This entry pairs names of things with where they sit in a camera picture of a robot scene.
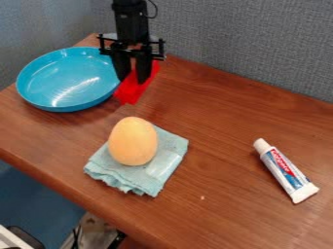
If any blue plate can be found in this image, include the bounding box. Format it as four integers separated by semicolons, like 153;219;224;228
15;47;118;113

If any white toothpaste tube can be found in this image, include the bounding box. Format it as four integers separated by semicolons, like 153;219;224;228
254;138;319;204

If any orange egg-shaped sponge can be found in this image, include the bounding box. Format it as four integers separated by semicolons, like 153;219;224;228
108;117;157;166

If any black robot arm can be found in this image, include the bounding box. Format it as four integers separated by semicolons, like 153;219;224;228
97;0;167;84

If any red rectangular block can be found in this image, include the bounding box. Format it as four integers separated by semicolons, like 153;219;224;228
113;61;160;105

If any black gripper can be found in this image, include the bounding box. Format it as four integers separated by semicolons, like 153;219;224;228
97;1;165;84

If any grey table leg base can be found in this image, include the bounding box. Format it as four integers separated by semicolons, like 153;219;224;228
60;213;125;249

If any light blue folded cloth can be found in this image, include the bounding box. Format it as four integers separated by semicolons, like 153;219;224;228
82;125;188;197

